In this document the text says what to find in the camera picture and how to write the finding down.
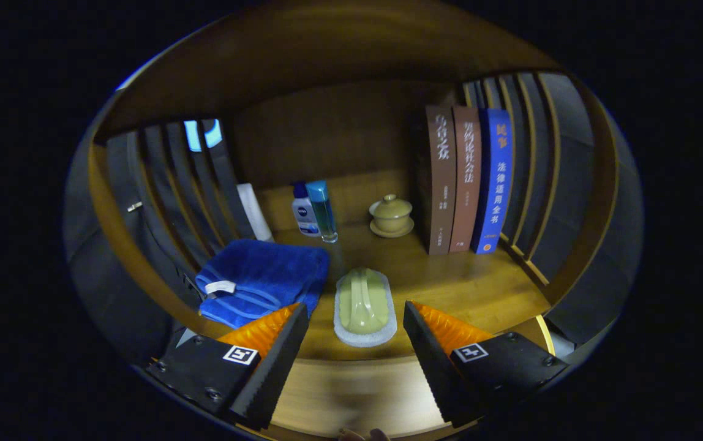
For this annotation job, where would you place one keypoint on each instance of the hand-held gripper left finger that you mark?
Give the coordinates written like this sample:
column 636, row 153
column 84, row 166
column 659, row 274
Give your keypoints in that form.
column 278, row 367

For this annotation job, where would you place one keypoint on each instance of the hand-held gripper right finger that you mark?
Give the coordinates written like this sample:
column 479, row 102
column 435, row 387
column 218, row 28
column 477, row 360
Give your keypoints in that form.
column 434, row 367

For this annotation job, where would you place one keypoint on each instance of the green scrub brush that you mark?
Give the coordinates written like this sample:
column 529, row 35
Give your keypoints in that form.
column 364, row 306

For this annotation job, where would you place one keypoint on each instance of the wooden countertop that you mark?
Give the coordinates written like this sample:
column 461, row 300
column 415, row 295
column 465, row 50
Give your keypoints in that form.
column 449, row 282

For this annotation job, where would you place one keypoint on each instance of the wooden cabinet with slatted shelf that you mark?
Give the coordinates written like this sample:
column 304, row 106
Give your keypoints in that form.
column 327, row 135

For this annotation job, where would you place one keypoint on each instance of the blue folded towel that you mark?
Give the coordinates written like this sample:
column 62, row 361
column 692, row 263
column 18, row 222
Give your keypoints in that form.
column 266, row 269

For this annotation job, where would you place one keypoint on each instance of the white lotion bottle blue cap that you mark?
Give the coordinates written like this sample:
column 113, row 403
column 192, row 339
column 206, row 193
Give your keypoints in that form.
column 304, row 214

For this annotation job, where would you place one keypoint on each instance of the beige lidded tea cup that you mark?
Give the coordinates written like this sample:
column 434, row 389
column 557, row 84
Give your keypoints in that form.
column 391, row 215

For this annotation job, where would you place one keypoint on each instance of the white tube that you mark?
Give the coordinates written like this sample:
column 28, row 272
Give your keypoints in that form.
column 255, row 211

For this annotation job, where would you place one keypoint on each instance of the teal clear bottle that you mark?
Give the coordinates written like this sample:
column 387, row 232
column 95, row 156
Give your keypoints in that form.
column 323, row 211

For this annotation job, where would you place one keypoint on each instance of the dark brown book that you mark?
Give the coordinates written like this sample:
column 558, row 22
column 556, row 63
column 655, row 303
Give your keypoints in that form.
column 438, row 184

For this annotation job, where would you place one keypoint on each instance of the reddish brown book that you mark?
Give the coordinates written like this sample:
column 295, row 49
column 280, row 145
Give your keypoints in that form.
column 466, row 184

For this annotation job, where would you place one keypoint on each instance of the blue book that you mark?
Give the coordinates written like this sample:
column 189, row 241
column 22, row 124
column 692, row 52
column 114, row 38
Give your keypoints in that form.
column 495, row 184

